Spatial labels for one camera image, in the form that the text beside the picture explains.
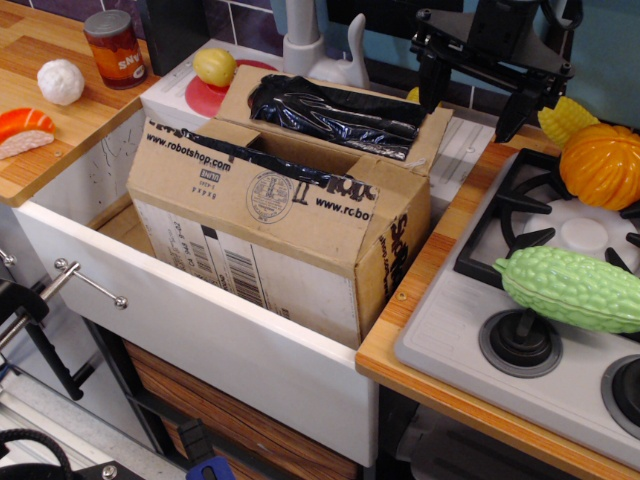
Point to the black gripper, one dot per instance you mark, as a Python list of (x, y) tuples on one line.
[(498, 45)]

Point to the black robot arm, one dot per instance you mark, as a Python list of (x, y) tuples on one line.
[(498, 45)]

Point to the yellow toy corn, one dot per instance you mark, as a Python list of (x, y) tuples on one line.
[(564, 120)]

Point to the black burner grate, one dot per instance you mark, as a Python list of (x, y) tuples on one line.
[(529, 205)]

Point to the orange toy pumpkin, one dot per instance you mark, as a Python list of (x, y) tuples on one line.
[(600, 165)]

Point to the grey toy faucet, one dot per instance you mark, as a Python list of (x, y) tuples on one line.
[(305, 53)]

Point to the brown cardboard box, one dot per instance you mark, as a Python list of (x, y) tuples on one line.
[(306, 198)]

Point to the green toy bitter gourd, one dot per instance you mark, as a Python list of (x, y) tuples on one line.
[(572, 288)]

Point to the white toy stove top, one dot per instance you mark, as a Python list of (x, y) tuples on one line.
[(468, 332)]

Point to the black stove knob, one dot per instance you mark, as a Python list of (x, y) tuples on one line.
[(521, 343), (620, 393)]

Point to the yellow toy lemon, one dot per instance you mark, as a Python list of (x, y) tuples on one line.
[(215, 66)]

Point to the red round plate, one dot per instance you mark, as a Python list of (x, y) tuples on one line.
[(206, 99)]

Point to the toy soup can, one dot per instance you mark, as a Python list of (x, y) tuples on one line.
[(113, 42)]

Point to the white toy ball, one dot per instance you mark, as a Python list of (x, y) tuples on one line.
[(60, 82)]

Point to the white toy sink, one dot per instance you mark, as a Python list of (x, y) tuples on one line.
[(72, 201)]

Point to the toy salmon sushi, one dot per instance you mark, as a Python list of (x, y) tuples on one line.
[(24, 129)]

